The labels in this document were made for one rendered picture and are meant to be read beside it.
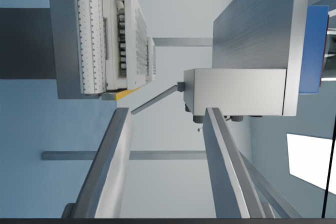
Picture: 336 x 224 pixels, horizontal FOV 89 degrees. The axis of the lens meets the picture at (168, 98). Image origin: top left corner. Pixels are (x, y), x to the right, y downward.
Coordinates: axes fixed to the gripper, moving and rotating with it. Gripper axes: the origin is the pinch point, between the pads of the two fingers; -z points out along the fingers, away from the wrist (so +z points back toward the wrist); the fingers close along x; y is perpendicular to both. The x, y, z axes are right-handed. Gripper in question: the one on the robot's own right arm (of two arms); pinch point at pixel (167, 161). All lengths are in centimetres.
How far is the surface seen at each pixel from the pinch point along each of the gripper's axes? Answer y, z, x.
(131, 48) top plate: 9.5, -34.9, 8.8
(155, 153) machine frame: 125, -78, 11
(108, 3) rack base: 0.8, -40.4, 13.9
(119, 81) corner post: 16.4, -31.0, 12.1
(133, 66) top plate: 13.2, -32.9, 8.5
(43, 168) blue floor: 135, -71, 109
